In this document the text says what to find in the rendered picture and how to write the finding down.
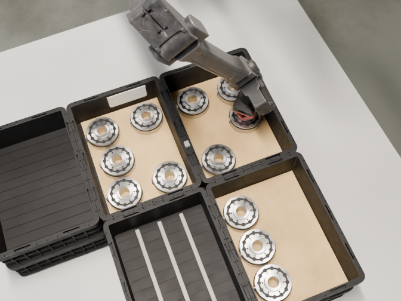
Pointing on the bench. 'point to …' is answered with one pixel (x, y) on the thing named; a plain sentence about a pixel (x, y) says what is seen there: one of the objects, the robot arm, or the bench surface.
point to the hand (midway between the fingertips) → (246, 112)
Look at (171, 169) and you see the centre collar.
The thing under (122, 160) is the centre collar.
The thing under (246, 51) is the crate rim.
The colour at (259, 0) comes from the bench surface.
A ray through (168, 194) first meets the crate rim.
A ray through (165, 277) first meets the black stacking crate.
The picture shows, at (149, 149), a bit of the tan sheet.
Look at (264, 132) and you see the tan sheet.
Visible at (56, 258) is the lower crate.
